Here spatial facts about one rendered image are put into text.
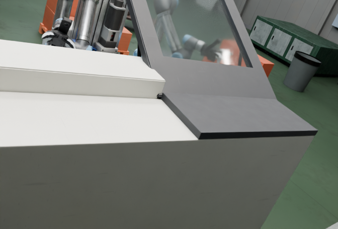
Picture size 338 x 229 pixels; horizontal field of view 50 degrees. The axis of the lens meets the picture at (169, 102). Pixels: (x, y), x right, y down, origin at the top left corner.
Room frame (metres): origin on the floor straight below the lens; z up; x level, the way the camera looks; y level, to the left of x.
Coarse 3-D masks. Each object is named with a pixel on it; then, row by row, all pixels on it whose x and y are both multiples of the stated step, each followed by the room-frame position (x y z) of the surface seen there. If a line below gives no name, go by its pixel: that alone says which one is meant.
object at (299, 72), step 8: (296, 56) 7.81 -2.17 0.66; (304, 56) 8.20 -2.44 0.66; (312, 56) 8.16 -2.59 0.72; (296, 64) 7.74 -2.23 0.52; (304, 64) 7.65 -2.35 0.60; (312, 64) 7.63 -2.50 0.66; (320, 64) 7.76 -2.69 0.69; (288, 72) 7.87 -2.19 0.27; (296, 72) 7.70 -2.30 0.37; (304, 72) 7.65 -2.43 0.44; (312, 72) 7.70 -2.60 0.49; (288, 80) 7.78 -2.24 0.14; (296, 80) 7.68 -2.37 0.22; (304, 80) 7.68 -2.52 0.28; (296, 88) 7.68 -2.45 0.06; (304, 88) 7.77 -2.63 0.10
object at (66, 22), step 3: (63, 18) 1.66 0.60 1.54; (66, 18) 1.66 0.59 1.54; (63, 21) 1.65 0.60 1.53; (66, 21) 1.65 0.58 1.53; (69, 21) 1.66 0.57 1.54; (60, 24) 1.66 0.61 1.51; (63, 24) 1.65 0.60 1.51; (66, 24) 1.66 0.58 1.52; (69, 24) 1.66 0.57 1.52; (60, 27) 1.67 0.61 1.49; (63, 27) 1.67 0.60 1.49; (66, 27) 1.67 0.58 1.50; (69, 27) 1.67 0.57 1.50; (57, 30) 1.69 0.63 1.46; (60, 30) 1.68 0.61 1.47; (63, 30) 1.68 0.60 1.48; (66, 30) 1.68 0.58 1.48; (66, 33) 1.69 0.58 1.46
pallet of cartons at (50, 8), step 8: (48, 0) 5.49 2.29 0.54; (56, 0) 5.26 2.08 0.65; (48, 8) 5.43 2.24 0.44; (72, 8) 5.43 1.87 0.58; (48, 16) 5.38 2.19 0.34; (72, 16) 5.45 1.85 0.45; (40, 24) 5.50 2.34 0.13; (48, 24) 5.33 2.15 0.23; (40, 32) 5.44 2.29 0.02; (128, 32) 5.71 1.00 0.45; (120, 40) 5.59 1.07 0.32; (128, 40) 5.68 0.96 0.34; (120, 48) 5.62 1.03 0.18
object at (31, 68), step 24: (0, 48) 1.07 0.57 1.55; (24, 48) 1.14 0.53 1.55; (48, 48) 1.22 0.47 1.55; (72, 48) 1.31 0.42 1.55; (0, 72) 0.96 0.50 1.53; (24, 72) 1.00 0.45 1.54; (48, 72) 1.05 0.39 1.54; (72, 72) 1.10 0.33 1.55; (96, 72) 1.17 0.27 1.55; (120, 72) 1.25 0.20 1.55; (144, 72) 1.34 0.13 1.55; (120, 96) 1.22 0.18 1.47; (144, 96) 1.29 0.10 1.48
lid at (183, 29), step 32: (128, 0) 1.66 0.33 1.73; (160, 0) 1.82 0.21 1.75; (192, 0) 2.00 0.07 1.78; (224, 0) 2.18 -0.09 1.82; (160, 32) 1.64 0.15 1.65; (192, 32) 1.79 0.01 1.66; (224, 32) 1.97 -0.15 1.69; (160, 64) 1.46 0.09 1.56; (192, 64) 1.58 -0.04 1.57; (224, 64) 1.73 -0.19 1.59; (256, 64) 1.91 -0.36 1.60; (160, 96) 1.33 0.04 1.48; (256, 96) 1.71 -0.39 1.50
